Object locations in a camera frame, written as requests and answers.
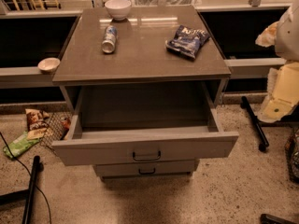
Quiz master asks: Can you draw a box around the grey drawer cabinet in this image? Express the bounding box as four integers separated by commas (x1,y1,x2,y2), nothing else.
51,5,232,183

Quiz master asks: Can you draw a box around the black floor cable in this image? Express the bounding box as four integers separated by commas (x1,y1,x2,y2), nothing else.
0,132,52,224

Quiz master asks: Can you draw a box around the black stand leg left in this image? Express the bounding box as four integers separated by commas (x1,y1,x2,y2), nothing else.
0,156,42,224

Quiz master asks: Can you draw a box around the grey bottom drawer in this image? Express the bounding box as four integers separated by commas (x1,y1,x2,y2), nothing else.
94,160,198,178

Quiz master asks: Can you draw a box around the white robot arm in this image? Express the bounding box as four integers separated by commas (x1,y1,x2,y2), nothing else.
255,0,299,123

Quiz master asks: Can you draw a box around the white bowl on cabinet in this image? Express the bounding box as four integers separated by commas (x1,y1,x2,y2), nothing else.
105,0,132,21

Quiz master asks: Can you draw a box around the blue chip bag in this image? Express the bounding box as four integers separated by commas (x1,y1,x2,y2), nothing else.
165,25,210,60

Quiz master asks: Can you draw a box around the black stand leg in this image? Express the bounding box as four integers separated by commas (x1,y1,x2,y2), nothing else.
240,96,269,152
0,156,42,224

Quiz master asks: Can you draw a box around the grey top drawer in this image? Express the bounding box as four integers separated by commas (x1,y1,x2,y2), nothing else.
52,81,238,165

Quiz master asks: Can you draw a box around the blue white can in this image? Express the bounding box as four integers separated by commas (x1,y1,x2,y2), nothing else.
102,25,117,54

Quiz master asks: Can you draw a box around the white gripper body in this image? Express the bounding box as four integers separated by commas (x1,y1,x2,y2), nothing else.
257,62,299,123

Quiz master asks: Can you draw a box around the grey drawer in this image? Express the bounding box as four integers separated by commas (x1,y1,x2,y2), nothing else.
52,81,238,165
94,160,198,178

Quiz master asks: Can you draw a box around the black wire basket on floor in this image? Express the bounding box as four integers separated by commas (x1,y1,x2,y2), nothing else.
40,112,72,151

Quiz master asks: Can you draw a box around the green snack bag on floor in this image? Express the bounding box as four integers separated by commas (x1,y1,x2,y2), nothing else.
3,132,40,159

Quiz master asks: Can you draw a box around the brown snack bag on floor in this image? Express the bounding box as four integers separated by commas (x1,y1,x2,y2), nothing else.
25,109,50,140

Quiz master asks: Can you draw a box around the black object bottom right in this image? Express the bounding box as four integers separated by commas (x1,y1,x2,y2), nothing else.
260,214,295,224

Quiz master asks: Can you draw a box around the dark basket right edge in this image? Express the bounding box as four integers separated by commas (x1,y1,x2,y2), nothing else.
285,129,299,183

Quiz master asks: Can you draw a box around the black stand leg right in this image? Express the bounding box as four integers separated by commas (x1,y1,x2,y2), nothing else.
240,96,269,152

